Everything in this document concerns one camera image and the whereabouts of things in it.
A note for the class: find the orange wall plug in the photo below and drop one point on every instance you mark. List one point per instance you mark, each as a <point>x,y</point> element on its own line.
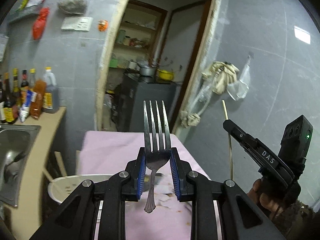
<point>102,25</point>

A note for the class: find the aluminium pot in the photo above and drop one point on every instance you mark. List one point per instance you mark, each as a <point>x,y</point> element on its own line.
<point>147,71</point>

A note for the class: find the steel fork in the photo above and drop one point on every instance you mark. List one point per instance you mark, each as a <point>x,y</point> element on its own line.
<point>157,144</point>

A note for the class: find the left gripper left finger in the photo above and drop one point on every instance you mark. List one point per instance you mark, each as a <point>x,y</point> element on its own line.
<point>97,208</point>

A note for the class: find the dark soy sauce bottle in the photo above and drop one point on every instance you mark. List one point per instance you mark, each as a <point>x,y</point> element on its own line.
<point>8,110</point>

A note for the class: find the grey cabinet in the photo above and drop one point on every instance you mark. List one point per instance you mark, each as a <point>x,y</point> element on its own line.
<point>137,91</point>

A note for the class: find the clear plastic bag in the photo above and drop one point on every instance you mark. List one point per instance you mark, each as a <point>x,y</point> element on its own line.
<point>239,89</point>

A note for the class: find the right hand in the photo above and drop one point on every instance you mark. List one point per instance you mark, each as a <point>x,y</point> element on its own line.
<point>258,197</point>

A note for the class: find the blue white packet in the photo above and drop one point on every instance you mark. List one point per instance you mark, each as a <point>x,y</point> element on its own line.
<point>25,109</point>

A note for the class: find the wooden chopstick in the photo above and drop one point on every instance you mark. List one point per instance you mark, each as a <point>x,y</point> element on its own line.
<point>60,163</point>
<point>229,142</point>
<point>47,175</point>

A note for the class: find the white plastic utensil holder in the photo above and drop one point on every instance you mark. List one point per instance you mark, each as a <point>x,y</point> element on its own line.
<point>60,188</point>

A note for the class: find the wall switch panel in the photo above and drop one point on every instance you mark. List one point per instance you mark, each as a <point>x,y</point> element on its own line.
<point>76,24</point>

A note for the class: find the stainless steel sink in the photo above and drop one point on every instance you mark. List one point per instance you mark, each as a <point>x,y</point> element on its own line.
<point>16,144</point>

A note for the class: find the yellow bowl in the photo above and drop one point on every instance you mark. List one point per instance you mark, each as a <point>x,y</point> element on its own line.
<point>165,75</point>

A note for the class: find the red plastic bag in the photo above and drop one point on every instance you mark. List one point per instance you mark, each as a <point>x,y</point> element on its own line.
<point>40,23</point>

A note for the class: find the large vinegar jug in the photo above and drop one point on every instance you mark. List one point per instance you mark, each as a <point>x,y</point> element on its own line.
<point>51,95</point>

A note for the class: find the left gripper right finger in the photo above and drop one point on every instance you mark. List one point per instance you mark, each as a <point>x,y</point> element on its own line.
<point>218,210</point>

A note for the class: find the orange spice bag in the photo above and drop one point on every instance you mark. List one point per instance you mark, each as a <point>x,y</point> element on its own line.
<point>37,98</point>

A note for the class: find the grey wall shelf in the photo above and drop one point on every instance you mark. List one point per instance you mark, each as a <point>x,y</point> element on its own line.
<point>19,15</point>

